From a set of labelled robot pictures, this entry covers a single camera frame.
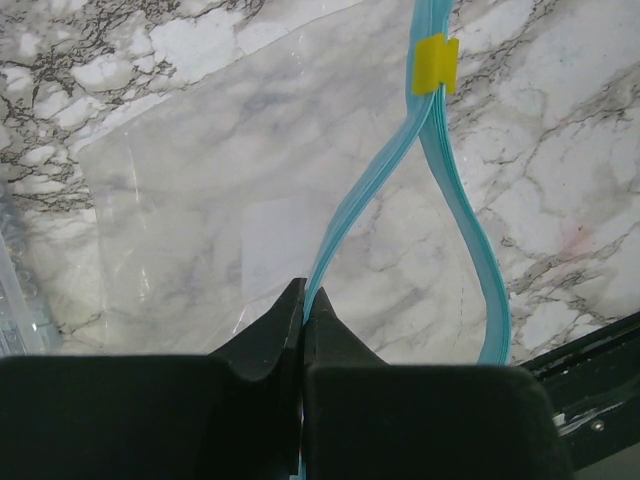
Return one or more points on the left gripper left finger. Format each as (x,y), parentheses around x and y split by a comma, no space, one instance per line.
(234,413)

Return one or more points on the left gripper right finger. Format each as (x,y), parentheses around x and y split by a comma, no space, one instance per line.
(366,419)

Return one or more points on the clear zip top bag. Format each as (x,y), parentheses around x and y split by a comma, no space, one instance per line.
(309,159)

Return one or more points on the yellow bag zipper slider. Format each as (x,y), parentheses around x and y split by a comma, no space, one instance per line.
(435,65)

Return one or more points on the clear plastic packet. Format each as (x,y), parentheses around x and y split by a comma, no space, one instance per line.
(27,323)

